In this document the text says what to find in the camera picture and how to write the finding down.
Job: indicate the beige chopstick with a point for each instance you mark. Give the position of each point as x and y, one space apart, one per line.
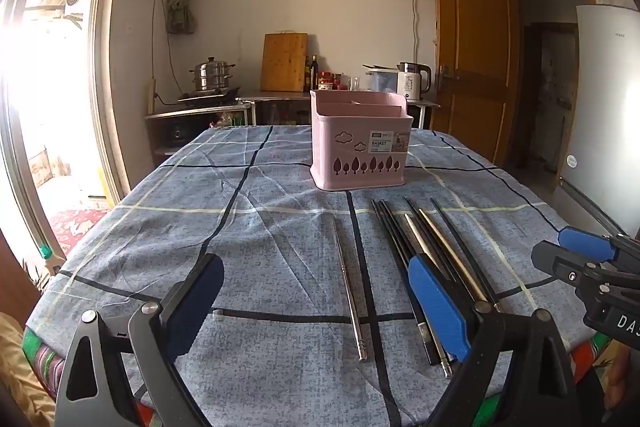
412 231
445 252

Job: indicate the glass sliding door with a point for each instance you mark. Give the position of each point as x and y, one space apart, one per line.
107 107

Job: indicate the blue plaid tablecloth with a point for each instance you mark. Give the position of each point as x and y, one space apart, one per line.
250 232

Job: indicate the red patterned rug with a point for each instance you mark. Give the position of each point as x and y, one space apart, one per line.
75 229

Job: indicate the white electric kettle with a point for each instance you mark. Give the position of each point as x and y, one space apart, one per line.
412 82

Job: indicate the pink plastic utensil basket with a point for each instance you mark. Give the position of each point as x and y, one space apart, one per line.
360 142

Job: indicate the wooden door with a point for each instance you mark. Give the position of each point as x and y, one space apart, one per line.
475 57

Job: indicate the dark oil bottle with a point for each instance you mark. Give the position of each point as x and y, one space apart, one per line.
314 77

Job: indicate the silver metal chopstick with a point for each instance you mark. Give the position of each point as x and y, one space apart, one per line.
350 292

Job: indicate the steel steamer pot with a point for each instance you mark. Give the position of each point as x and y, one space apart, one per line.
212 77

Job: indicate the grey hanging cloth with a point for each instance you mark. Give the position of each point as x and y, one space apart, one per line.
180 7

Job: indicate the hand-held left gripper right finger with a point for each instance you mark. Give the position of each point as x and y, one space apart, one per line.
440 307

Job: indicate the clear plastic storage container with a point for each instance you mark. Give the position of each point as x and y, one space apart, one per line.
382 79

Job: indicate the white refrigerator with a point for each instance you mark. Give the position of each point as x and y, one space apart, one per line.
605 117

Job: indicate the red lid jar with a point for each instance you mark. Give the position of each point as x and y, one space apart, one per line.
325 82

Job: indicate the small clear plastic piece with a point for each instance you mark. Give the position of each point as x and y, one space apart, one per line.
217 314

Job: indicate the wooden side shelf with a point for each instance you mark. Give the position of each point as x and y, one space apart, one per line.
200 109

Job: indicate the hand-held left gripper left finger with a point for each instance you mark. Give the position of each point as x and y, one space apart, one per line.
197 302

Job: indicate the metal kitchen table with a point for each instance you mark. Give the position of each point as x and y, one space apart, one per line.
280 96

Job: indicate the colourful striped blanket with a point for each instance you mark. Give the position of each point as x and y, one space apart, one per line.
45 357

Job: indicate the black induction stove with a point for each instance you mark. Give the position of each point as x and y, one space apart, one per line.
210 96

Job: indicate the bamboo cutting board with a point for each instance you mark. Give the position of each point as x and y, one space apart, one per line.
283 62

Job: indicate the beige power strip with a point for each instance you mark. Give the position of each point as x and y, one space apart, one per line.
152 97

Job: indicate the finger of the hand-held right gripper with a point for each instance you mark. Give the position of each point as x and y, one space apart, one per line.
560 262
585 244

